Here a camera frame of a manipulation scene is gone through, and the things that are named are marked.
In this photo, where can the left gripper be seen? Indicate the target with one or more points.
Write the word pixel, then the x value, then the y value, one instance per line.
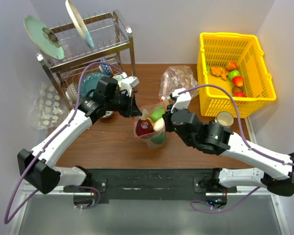
pixel 132 109

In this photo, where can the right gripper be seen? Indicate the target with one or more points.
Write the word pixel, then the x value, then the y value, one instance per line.
pixel 166 117

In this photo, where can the clear zip top bag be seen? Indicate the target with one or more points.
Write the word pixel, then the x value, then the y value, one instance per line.
pixel 147 110

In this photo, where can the dark red toy fruit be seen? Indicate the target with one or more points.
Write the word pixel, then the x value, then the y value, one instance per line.
pixel 144 127

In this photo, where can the green toy vegetable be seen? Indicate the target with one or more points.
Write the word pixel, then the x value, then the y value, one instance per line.
pixel 156 115

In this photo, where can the white toy food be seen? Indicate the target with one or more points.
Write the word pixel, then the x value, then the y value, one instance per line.
pixel 159 125

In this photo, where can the dark green toy lime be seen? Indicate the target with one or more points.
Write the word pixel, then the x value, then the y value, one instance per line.
pixel 159 138

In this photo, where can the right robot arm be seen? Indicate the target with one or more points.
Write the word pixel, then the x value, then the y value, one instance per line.
pixel 269 169

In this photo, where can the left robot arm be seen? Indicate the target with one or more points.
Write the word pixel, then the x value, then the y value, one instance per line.
pixel 38 166

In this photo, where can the crumpled pink printed bag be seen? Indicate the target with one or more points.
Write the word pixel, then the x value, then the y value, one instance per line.
pixel 176 77

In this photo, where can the polka dot plastic bag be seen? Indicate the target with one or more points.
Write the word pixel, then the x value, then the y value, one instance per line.
pixel 48 109

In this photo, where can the yellow inside patterned bowl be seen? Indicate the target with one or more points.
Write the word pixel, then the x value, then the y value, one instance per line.
pixel 118 77

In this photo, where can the white enamel mug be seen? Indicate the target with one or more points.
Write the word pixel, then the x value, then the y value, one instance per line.
pixel 225 119

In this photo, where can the blue zigzag bowl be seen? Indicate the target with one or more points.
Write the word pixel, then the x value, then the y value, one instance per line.
pixel 106 69

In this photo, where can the teal scalloped plate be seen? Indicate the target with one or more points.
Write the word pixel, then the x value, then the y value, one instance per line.
pixel 90 82

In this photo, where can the brown toy kiwi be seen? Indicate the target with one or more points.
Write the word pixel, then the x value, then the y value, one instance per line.
pixel 236 89

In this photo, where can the brown toy cookie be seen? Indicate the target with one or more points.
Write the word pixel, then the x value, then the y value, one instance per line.
pixel 218 72

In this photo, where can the grey patterned bowl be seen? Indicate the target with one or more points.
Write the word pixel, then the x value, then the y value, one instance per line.
pixel 71 92

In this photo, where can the light green toy apple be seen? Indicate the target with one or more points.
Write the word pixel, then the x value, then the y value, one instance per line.
pixel 233 74

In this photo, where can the yellow plastic basket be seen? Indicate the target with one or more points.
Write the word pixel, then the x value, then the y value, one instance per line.
pixel 216 50

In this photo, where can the metal dish rack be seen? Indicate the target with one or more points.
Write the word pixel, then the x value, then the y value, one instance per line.
pixel 111 34

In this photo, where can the beige and blue plate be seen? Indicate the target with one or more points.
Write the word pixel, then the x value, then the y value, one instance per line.
pixel 79 23

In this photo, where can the mint green flower plate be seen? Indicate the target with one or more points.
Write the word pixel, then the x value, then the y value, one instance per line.
pixel 44 38

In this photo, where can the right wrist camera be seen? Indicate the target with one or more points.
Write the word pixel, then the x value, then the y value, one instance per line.
pixel 181 98

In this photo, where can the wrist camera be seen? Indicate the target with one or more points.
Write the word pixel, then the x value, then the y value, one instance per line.
pixel 181 98
pixel 129 84

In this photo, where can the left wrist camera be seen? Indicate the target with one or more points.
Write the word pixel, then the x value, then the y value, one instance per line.
pixel 129 84

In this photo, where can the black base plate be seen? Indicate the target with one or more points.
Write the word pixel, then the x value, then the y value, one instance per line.
pixel 153 184

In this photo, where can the aluminium frame rail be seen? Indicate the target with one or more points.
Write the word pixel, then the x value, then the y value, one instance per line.
pixel 24 208

